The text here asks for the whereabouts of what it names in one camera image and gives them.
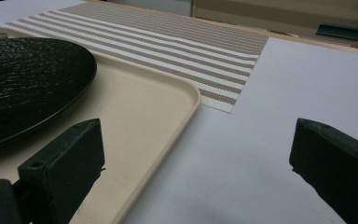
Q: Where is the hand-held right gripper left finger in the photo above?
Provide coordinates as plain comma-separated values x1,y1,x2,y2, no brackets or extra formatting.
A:
17,118,106,224

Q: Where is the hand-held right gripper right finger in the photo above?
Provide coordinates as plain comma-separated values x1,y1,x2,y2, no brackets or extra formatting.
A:
288,118,358,224

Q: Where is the black textured plate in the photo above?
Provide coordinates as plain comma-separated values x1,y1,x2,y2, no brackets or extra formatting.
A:
0,36,98,153

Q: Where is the beige plastic tray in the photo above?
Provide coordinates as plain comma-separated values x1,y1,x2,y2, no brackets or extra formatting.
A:
0,26,202,224

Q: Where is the teal green box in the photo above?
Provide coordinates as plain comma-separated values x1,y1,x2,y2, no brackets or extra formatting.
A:
316,22,358,41

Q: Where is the striped woven placemat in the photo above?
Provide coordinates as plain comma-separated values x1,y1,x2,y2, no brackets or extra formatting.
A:
0,1,269,114

